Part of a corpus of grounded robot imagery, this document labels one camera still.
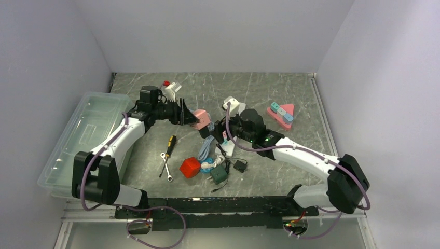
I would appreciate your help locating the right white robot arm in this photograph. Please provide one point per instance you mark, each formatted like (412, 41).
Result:
(344, 185)

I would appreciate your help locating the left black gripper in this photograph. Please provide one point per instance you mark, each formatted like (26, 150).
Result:
(182, 115)

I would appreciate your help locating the white multicolour power strip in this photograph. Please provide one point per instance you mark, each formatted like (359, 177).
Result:
(227, 146)

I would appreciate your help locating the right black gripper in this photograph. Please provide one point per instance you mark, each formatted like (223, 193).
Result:
(219, 127)

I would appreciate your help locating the teal blue plug adapter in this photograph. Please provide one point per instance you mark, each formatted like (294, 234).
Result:
(206, 165)

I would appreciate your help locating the pink socket adapter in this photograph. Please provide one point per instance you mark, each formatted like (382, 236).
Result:
(203, 119)

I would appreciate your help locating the red cube socket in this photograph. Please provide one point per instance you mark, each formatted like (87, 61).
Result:
(190, 167)

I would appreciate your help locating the black yellow screwdriver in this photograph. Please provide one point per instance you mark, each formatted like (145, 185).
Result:
(171, 145)

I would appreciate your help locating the clear plastic storage bin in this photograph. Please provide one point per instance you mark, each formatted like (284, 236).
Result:
(95, 118)

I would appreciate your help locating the silver ratchet wrench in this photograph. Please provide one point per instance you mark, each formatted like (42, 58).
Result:
(165, 168)

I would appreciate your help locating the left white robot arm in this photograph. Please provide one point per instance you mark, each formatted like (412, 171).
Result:
(95, 175)

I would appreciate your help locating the black aluminium base frame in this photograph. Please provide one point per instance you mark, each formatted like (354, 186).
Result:
(219, 212)

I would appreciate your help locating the dark green cube socket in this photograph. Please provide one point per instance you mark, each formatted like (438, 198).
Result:
(218, 175)

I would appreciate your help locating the pink triangular power strip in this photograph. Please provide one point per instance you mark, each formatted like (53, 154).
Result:
(282, 114)

